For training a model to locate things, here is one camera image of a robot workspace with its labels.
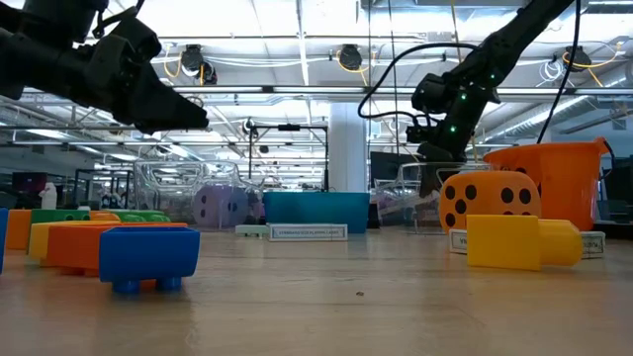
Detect dark background monitor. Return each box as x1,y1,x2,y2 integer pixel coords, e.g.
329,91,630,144
12,171,48,195

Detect orange long brick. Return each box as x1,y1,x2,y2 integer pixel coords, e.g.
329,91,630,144
45,222,190,292

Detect small green square brick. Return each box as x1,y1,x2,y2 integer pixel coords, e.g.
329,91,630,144
30,208,91,224

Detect teal plastic bin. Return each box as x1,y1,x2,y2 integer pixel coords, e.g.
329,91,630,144
261,191,371,234

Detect blue-patterned playing card deck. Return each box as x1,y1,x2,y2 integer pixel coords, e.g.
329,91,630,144
267,222,349,243

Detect black background rack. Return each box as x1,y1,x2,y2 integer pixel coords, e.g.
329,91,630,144
72,167,135,210

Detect white pillar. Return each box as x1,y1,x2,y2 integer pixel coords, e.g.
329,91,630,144
328,101,370,194

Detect white bottle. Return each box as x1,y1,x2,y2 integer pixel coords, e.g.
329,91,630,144
39,181,58,211

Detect dark blue brick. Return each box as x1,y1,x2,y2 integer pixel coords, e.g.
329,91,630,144
98,225,202,296

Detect green two-stud block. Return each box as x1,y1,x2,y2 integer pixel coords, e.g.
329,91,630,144
106,209,172,223

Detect grey-backed playing card deck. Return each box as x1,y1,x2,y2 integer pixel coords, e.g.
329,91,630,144
448,227,607,260

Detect blue two-stud block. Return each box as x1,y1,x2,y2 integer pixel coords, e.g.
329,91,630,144
0,207,10,276

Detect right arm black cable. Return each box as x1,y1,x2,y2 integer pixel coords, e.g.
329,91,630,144
536,0,583,145

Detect orange pumpkin bucket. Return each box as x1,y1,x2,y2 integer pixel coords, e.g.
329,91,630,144
483,136,614,232

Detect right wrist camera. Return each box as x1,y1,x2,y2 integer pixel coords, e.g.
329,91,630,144
410,72,451,116

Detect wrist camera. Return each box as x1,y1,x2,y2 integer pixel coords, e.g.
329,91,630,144
410,72,451,116
106,17,163,65

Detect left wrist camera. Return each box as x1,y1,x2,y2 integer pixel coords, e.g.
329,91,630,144
106,17,163,65

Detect black monitor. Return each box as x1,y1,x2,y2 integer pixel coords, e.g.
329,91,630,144
369,150,426,192

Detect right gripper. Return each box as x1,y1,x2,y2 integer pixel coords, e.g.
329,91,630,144
418,108,479,198

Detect yellow long brick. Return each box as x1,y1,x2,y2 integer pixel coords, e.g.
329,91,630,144
28,220,123,262

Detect purple foam dice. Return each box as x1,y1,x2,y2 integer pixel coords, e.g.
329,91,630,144
191,184,251,229

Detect mint flat brick plate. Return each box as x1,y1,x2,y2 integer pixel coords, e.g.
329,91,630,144
234,223,271,237

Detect orange foam dice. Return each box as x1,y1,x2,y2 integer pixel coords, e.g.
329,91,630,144
438,170,543,234

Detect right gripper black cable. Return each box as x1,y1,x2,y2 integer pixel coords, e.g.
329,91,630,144
356,42,479,120

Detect black gantry frame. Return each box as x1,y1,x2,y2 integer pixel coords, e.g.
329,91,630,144
246,123,330,193

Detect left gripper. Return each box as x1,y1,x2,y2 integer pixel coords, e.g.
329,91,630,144
83,35,209,134

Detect yellow single-stud block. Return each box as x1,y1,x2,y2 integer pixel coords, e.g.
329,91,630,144
466,214,584,272

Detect clear plastic container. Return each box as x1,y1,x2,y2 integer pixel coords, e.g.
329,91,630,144
132,158,268,231
373,161,496,234

